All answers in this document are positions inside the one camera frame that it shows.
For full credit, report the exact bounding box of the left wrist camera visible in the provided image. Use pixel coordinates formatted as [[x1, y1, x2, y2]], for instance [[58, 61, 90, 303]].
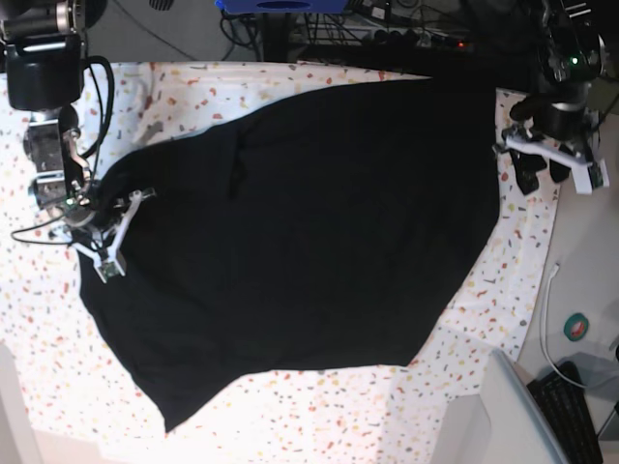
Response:
[[588, 159, 609, 190]]

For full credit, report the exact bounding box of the black power strip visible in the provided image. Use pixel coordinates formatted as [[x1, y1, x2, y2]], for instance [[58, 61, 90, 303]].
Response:
[[369, 29, 474, 52]]

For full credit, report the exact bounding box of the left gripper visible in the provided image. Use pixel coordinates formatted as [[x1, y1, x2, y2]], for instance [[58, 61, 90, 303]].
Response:
[[495, 94, 593, 195]]

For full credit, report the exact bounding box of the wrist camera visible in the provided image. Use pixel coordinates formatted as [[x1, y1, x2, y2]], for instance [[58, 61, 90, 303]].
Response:
[[588, 159, 609, 190], [94, 254, 126, 283]]

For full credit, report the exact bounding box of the terrazzo patterned tablecloth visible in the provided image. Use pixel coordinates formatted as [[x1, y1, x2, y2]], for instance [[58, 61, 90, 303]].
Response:
[[0, 58, 571, 464]]

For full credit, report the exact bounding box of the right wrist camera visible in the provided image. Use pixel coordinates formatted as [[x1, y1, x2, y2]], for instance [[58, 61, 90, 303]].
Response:
[[94, 254, 126, 283]]

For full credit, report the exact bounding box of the black keyboard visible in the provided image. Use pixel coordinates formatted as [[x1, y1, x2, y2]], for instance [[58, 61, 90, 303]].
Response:
[[527, 372, 604, 464]]

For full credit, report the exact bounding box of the green tape roll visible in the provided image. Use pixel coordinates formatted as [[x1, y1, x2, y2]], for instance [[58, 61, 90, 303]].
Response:
[[563, 313, 589, 342]]

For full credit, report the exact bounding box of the black t-shirt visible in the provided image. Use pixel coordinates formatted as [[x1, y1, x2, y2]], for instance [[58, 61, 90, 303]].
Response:
[[80, 79, 500, 430]]

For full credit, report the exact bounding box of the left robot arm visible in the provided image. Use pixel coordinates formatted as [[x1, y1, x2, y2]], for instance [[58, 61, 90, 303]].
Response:
[[495, 1, 609, 195]]

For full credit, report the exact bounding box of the white cable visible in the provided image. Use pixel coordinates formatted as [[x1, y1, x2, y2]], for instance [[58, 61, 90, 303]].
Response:
[[540, 261, 588, 389]]

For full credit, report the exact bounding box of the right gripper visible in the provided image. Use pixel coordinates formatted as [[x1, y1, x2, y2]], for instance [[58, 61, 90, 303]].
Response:
[[47, 181, 157, 266]]

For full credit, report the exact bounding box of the white bin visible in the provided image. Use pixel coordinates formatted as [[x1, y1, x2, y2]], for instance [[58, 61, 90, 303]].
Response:
[[431, 350, 568, 464]]

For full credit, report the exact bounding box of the blue box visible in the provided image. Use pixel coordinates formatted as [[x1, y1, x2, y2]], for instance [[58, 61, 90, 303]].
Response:
[[215, 0, 348, 15]]

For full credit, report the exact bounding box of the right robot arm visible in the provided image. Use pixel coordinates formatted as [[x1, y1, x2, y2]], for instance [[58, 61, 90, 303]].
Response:
[[1, 1, 154, 280]]

